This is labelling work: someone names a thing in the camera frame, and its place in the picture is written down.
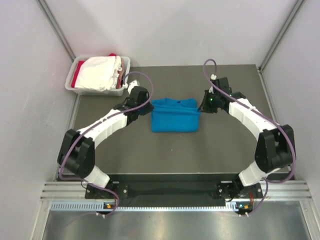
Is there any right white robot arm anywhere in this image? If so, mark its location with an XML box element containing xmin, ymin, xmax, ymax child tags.
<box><xmin>198</xmin><ymin>75</ymin><xmax>296</xmax><ymax>198</ymax></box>

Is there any white plastic bin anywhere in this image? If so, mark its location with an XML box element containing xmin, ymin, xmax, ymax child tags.
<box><xmin>64</xmin><ymin>53</ymin><xmax>131</xmax><ymax>97</ymax></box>

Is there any purple cable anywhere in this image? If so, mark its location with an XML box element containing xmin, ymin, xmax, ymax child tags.
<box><xmin>57</xmin><ymin>71</ymin><xmax>154</xmax><ymax>218</ymax></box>
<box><xmin>202</xmin><ymin>58</ymin><xmax>298</xmax><ymax>218</ymax></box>

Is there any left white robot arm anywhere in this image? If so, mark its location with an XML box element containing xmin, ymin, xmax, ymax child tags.
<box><xmin>57</xmin><ymin>80</ymin><xmax>154</xmax><ymax>199</ymax></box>

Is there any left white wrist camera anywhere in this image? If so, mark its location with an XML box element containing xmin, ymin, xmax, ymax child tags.
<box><xmin>123</xmin><ymin>80</ymin><xmax>140</xmax><ymax>94</ymax></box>

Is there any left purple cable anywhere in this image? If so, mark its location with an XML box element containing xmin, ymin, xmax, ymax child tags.
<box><xmin>57</xmin><ymin>71</ymin><xmax>154</xmax><ymax>218</ymax></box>

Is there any white t shirt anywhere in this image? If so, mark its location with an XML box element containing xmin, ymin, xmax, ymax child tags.
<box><xmin>74</xmin><ymin>55</ymin><xmax>123</xmax><ymax>91</ymax></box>

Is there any grey slotted cable duct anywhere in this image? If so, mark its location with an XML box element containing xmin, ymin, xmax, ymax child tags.
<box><xmin>50</xmin><ymin>201</ymin><xmax>251</xmax><ymax>212</ymax></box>

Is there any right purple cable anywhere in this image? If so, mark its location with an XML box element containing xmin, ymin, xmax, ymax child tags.
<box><xmin>202</xmin><ymin>58</ymin><xmax>298</xmax><ymax>218</ymax></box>

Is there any red t shirt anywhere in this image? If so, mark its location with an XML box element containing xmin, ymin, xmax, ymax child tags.
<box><xmin>71</xmin><ymin>52</ymin><xmax>126</xmax><ymax>89</ymax></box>

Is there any blue t shirt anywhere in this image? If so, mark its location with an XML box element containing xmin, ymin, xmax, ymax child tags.
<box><xmin>151</xmin><ymin>98</ymin><xmax>201</xmax><ymax>133</ymax></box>

